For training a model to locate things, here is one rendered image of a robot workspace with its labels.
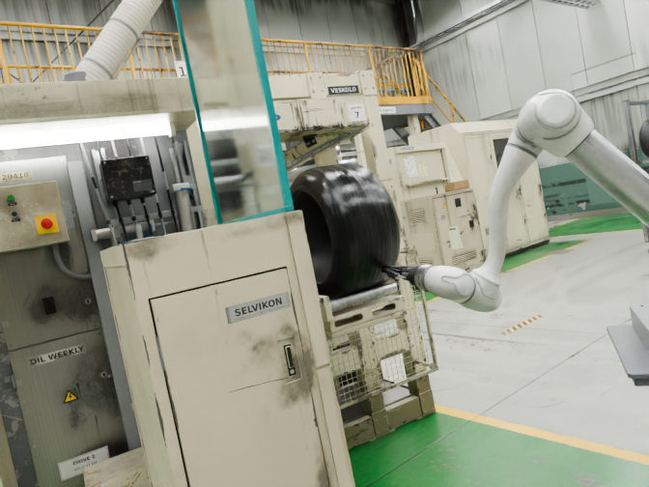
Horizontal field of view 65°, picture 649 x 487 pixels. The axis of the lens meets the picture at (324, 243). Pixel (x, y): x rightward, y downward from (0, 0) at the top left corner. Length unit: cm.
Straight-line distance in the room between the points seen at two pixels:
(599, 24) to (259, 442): 1326
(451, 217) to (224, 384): 591
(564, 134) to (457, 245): 544
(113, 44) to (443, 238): 518
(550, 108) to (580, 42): 1258
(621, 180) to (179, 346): 119
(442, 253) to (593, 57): 824
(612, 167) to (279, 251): 91
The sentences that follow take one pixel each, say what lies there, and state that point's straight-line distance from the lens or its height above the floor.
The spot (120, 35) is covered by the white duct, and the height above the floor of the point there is 208.
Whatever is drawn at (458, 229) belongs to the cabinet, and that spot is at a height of 74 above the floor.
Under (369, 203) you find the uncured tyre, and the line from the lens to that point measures 194.
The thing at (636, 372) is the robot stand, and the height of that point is 65.
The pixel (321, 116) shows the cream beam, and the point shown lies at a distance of 242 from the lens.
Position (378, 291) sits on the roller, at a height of 91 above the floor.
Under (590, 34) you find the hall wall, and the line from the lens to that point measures 1397.
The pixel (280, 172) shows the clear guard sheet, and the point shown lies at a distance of 117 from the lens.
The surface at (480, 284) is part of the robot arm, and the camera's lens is 176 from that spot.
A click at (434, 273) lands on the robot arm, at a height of 99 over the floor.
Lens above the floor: 124
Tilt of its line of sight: 3 degrees down
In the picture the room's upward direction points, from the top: 11 degrees counter-clockwise
